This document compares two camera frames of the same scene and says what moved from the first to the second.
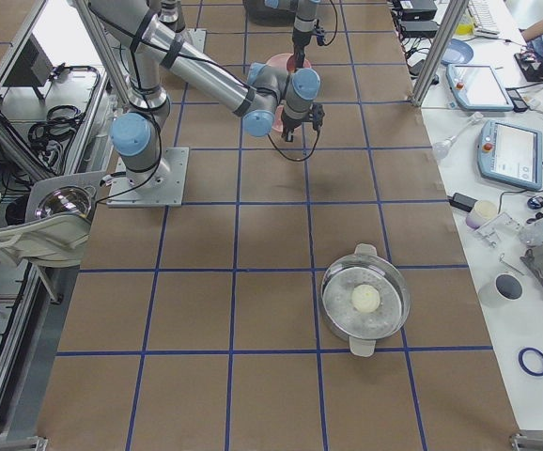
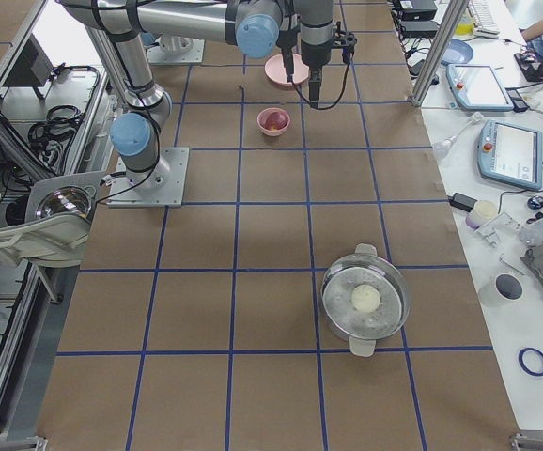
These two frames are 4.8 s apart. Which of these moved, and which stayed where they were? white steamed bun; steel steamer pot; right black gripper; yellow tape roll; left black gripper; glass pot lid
Moved: left black gripper; right black gripper
Stayed: glass pot lid; steel steamer pot; white steamed bun; yellow tape roll
